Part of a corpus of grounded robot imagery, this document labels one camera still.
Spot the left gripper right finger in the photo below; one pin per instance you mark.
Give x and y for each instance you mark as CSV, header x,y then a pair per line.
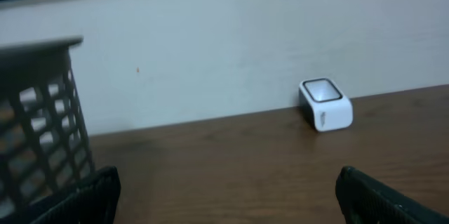
x,y
363,199

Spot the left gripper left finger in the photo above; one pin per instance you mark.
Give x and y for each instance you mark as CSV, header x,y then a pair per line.
x,y
92,200

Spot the grey plastic mesh basket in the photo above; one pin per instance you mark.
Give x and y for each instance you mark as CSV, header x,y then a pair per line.
x,y
44,141

